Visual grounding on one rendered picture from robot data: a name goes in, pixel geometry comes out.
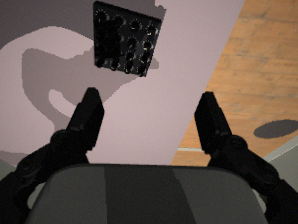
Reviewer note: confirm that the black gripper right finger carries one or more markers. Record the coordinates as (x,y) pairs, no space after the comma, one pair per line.
(231,153)

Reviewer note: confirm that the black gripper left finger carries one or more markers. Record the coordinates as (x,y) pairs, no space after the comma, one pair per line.
(66,148)

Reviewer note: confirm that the black knob box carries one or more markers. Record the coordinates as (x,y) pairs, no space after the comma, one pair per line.
(134,59)

